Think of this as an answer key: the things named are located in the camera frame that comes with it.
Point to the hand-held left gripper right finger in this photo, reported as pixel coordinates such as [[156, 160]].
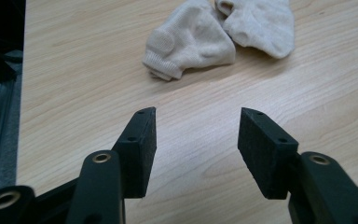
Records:
[[262, 155]]

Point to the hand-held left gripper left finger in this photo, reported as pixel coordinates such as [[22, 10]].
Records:
[[140, 155]]

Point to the beige ribbed-cuff sock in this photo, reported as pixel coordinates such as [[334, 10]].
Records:
[[189, 43]]

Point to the grey metal rail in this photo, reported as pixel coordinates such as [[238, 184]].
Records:
[[4, 130]]

